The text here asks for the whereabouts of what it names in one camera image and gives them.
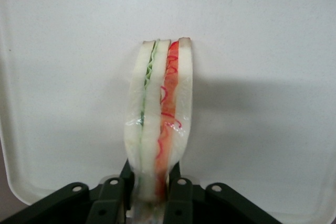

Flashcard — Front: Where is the cream rectangular tray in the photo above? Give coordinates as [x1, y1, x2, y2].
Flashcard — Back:
[0, 0, 336, 224]

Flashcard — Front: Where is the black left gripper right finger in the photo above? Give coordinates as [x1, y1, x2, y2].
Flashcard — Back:
[162, 161, 284, 224]

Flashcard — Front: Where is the triangular sandwich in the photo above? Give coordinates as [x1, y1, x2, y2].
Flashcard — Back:
[123, 36, 194, 206]

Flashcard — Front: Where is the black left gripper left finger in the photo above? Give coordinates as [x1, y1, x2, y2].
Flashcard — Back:
[0, 161, 135, 224]

